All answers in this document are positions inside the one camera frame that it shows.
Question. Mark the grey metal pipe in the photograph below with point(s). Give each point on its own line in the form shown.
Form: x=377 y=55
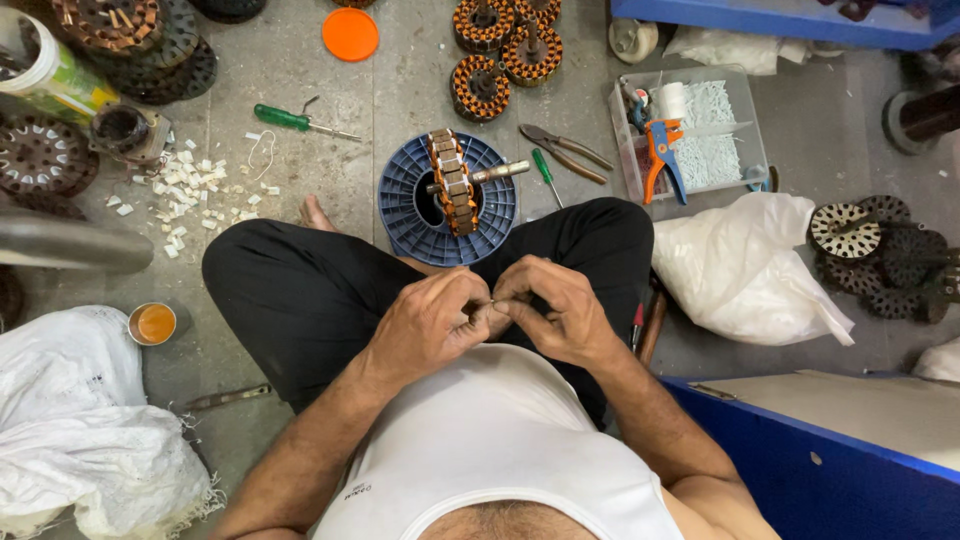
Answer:
x=67 y=244

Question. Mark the small cutters in tray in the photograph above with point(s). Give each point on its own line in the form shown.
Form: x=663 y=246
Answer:
x=636 y=105

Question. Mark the person's left hand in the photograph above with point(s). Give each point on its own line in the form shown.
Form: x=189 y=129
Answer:
x=427 y=322

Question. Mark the small white bag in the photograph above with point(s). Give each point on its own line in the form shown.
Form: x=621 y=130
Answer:
x=939 y=361

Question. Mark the heap of bare stator cores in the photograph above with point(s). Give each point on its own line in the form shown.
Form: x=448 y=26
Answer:
x=885 y=255

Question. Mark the white plastic bag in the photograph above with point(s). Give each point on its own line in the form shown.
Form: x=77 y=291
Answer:
x=742 y=270

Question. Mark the clear plastic tray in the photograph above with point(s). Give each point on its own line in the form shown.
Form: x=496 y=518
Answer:
x=750 y=112

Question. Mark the flat metal tool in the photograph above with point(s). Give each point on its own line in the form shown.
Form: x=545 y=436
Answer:
x=225 y=397

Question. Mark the blue cabinet with grey top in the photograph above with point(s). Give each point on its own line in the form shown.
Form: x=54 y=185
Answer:
x=810 y=465

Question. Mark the stack of dark stator cores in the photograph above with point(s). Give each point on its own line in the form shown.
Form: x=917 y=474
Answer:
x=150 y=45

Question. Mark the heap of white insulation sleeves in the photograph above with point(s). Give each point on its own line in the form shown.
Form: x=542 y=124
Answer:
x=712 y=142

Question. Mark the white caster wheel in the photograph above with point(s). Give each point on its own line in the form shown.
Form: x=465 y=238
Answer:
x=632 y=39

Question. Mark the white woven sack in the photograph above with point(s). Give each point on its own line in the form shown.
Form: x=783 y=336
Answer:
x=82 y=442

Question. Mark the crumpled white plastic sheet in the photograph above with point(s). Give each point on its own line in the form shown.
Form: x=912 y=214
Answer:
x=727 y=51

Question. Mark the copper wound stator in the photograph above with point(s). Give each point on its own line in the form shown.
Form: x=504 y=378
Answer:
x=532 y=56
x=480 y=88
x=480 y=26
x=540 y=9

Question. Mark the blue bench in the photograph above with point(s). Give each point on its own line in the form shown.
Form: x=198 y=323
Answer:
x=750 y=19

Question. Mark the wound stator with steel shaft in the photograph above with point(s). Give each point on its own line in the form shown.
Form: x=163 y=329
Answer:
x=454 y=184

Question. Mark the heap of white paper pieces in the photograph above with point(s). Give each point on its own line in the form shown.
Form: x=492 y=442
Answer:
x=187 y=184

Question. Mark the person's black trousers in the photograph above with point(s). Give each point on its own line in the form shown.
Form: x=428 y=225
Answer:
x=300 y=300

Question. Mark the red pen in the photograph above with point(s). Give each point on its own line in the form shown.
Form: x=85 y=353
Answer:
x=637 y=322

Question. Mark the blue plastic spool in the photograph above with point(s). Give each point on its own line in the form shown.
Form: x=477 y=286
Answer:
x=405 y=217

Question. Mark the white bucket with green label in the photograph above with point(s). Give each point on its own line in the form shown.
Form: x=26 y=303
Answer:
x=56 y=75

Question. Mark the round metal motor housing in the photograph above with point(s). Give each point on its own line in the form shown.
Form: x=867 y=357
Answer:
x=127 y=131

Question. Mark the person's bare foot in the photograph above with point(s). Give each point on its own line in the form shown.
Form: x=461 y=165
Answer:
x=316 y=216

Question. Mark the person's right hand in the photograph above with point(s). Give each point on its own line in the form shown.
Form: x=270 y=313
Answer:
x=570 y=322

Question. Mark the rusty stator cores pile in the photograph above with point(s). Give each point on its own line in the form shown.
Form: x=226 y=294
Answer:
x=41 y=154

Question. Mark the person's white undershirt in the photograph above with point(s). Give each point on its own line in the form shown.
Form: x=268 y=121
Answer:
x=487 y=450

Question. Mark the metal cup with orange liquid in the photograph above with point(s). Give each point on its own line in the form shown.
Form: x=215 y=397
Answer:
x=153 y=324

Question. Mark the white thread roll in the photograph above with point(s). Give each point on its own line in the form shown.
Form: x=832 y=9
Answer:
x=673 y=100

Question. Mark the orange plastic lid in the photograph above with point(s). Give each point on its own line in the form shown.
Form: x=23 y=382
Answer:
x=350 y=34

